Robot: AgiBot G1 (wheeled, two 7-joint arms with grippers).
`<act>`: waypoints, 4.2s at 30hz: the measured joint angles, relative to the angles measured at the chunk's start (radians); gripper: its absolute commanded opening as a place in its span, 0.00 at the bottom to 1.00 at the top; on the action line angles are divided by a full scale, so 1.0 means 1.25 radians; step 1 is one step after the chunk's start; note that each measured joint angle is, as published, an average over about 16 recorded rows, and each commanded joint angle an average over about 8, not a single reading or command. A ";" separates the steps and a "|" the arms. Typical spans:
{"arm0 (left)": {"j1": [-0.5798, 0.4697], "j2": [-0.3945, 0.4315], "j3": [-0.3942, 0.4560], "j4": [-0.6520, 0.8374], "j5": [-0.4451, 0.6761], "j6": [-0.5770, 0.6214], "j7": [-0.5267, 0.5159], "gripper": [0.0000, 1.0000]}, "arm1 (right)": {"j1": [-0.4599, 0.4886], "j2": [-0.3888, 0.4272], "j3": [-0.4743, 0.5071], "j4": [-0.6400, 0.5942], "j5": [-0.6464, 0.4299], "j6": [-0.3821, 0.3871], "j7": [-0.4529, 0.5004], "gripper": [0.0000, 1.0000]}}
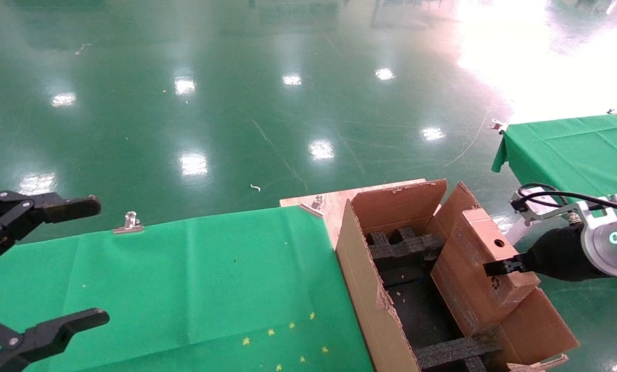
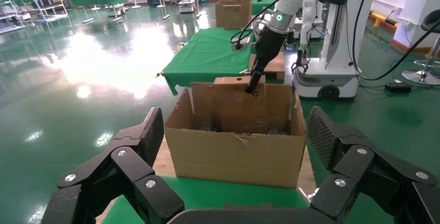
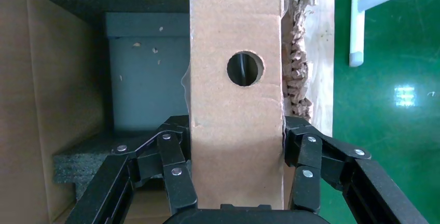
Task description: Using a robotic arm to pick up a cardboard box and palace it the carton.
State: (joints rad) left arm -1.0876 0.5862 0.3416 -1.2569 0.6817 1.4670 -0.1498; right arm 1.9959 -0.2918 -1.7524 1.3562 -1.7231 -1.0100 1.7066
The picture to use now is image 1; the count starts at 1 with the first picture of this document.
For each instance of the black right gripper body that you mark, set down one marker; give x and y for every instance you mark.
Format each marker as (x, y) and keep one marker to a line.
(558, 256)

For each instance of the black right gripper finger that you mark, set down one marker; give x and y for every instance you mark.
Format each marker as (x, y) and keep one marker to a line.
(504, 267)

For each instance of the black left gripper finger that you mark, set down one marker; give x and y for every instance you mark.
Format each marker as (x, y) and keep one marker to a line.
(55, 209)
(50, 333)

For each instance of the small brown cardboard box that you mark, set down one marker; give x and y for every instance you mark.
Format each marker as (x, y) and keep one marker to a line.
(463, 279)

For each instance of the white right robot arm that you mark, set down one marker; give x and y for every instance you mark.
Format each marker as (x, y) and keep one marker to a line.
(613, 243)

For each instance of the large open cardboard carton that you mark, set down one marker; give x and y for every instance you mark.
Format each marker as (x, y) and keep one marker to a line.
(360, 289)

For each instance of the green tablecloth with creases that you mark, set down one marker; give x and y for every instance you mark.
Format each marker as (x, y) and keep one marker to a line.
(571, 150)

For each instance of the large green tablecloth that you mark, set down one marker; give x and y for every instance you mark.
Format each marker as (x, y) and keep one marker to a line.
(184, 268)

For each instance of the white floor scrap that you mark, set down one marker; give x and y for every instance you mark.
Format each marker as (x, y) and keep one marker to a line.
(255, 187)

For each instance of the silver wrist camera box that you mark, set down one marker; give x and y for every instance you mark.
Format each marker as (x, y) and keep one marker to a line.
(517, 231)

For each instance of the silver camera mount bracket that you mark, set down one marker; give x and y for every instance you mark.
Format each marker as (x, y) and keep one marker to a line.
(551, 211)

